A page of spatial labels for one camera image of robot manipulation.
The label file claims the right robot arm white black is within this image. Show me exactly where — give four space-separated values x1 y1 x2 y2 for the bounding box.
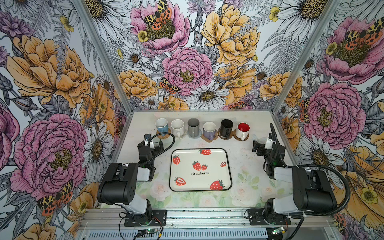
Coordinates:
248 139 338 225

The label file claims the green circuit board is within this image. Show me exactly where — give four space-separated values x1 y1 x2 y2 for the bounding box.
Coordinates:
271 227 286 235
138 228 160 235

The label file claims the scratched brown round coaster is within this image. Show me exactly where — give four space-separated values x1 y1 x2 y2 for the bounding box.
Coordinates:
218 130 233 140

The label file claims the green circuit board right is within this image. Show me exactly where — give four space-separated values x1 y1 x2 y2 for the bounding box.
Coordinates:
271 227 286 235

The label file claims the white mug red inside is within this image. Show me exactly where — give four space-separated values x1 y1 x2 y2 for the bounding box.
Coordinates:
236 123 250 133

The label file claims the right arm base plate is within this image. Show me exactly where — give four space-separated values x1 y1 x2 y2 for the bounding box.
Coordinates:
246 208 292 226

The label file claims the white strawberry tray black rim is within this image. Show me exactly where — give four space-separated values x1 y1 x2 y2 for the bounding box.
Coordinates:
169 148 233 192

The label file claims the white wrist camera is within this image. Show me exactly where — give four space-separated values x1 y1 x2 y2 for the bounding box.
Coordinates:
144 134 155 150
265 133 276 150

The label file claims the aluminium frame rail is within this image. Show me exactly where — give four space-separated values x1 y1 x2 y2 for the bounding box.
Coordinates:
76 206 335 230

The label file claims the green circuit board left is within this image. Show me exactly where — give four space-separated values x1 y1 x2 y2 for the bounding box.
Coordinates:
138 228 160 235

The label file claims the woven rattan round coaster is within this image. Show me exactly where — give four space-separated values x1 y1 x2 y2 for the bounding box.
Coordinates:
156 131 170 139

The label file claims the cork paw print coaster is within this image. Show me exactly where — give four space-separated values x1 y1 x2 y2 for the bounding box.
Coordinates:
201 134 218 143

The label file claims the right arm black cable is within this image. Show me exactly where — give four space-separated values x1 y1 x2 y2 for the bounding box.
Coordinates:
269 122 352 240

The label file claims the grey mug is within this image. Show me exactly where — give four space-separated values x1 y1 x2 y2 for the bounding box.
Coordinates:
188 118 201 139

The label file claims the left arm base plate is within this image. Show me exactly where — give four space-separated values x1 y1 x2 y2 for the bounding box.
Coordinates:
124 210 168 227

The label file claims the plain brown round coaster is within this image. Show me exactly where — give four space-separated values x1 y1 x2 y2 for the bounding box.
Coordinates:
234 131 249 142

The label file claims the black mug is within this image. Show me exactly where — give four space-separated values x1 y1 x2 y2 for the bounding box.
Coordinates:
220 119 234 137

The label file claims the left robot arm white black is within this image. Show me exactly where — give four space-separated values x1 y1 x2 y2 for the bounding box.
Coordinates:
97 141 167 227

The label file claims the white mug purple handle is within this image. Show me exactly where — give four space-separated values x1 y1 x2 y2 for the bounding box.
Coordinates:
203 122 217 140

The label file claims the blue mug white inside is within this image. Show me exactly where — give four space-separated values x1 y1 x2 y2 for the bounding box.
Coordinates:
155 118 169 134

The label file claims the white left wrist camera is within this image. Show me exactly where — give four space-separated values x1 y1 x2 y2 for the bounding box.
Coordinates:
144 134 155 150

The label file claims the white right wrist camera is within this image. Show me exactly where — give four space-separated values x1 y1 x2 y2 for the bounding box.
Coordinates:
265 133 276 150

